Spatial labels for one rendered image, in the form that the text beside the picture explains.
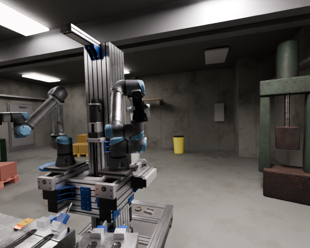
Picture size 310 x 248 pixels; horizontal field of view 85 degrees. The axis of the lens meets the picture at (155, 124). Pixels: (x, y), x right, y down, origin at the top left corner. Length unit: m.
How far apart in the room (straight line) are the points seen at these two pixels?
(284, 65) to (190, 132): 4.60
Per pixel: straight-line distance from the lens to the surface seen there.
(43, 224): 1.09
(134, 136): 0.97
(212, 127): 7.20
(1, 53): 5.44
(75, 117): 9.77
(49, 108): 1.52
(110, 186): 1.15
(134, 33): 3.27
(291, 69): 3.54
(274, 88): 3.48
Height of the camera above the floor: 1.41
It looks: 3 degrees down
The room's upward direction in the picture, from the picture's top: 2 degrees counter-clockwise
